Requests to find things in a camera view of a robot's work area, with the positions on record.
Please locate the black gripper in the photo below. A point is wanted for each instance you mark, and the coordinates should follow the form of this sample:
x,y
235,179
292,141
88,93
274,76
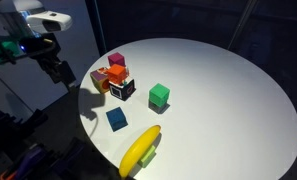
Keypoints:
x,y
44,50

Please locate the blue cube block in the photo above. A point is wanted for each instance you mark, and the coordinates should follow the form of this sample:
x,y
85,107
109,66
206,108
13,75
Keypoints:
x,y
116,119

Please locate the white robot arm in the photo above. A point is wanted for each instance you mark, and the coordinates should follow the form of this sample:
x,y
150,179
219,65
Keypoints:
x,y
30,34

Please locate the orange cube block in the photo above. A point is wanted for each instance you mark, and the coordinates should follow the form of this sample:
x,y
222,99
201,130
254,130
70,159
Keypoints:
x,y
116,73

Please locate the purple cube block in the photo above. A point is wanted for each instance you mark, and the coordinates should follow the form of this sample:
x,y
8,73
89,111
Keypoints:
x,y
116,58

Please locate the green cube block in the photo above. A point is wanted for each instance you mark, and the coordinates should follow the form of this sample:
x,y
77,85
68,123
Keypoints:
x,y
159,94

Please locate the light green flat block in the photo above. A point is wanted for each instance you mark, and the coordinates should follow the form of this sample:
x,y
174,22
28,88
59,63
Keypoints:
x,y
147,157

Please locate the black patterned cube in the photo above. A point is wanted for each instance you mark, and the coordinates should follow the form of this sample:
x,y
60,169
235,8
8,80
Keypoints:
x,y
123,91

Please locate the purple orange clamp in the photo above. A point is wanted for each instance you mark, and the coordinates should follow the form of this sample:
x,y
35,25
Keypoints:
x,y
21,168

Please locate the yellow toy banana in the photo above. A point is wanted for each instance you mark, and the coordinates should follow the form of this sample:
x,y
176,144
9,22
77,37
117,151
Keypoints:
x,y
137,150

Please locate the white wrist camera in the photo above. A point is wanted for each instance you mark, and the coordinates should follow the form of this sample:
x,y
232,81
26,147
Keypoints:
x,y
49,21

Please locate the green cable connector mount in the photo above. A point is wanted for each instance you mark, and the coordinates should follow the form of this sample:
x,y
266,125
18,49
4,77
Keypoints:
x,y
11,47

